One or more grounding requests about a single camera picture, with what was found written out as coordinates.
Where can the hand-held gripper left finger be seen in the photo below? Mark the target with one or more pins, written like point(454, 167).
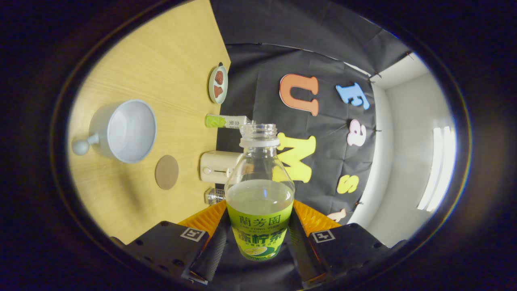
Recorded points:
point(214, 250)

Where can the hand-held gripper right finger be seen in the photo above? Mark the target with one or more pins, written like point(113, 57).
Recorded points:
point(303, 252)

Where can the green label juice bottle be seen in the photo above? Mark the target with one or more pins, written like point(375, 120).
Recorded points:
point(260, 220)

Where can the round brown coaster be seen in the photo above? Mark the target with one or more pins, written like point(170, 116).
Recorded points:
point(167, 172)

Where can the white cup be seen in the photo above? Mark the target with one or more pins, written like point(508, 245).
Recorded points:
point(129, 131)

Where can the slim green drink bottle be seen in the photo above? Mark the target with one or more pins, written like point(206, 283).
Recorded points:
point(226, 121)

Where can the metal mesh holder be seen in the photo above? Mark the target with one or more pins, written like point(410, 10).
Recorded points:
point(215, 196)

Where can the white toaster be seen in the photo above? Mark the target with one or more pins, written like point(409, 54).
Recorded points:
point(216, 166)

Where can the ceiling light panel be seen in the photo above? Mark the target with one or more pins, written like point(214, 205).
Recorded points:
point(438, 169)

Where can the brown food piece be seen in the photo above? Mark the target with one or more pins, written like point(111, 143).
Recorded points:
point(217, 91)
point(219, 76)

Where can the pale green plate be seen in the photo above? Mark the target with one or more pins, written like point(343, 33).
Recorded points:
point(211, 87)

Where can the black backdrop cloth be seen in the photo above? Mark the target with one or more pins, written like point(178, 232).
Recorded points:
point(262, 64)

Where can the wooden table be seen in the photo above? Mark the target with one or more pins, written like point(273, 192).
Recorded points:
point(161, 60)

